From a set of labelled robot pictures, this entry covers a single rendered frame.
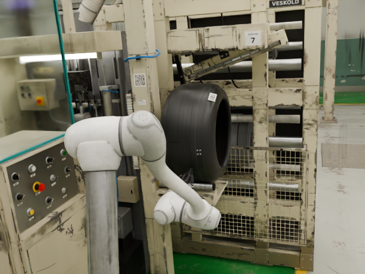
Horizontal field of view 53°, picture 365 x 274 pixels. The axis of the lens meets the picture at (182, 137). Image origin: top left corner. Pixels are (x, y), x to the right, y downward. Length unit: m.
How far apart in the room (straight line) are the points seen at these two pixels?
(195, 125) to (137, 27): 0.65
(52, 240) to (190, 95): 1.03
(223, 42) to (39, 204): 1.35
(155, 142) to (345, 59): 9.97
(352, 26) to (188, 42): 8.94
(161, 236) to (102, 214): 1.29
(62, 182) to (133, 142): 0.98
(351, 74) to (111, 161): 10.10
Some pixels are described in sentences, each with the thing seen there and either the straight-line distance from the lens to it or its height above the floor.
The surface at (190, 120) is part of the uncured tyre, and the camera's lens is 1.90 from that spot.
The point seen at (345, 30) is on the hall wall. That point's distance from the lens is 11.00.
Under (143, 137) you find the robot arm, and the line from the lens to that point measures 1.15.
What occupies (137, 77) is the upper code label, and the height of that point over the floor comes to 1.53.
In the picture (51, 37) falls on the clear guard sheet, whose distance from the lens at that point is 2.01.
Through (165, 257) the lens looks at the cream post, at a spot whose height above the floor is 0.34.
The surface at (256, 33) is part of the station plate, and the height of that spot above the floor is 1.72.
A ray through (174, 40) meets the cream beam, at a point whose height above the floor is 1.72.
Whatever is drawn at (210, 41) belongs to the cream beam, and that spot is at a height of 1.70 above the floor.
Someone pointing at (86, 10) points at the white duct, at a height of 1.95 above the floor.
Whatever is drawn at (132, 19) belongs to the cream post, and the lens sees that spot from 2.15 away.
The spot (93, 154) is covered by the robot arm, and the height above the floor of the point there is 1.40.
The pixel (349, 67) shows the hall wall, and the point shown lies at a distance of 11.00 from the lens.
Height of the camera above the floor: 1.73
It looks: 15 degrees down
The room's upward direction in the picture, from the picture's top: 4 degrees counter-clockwise
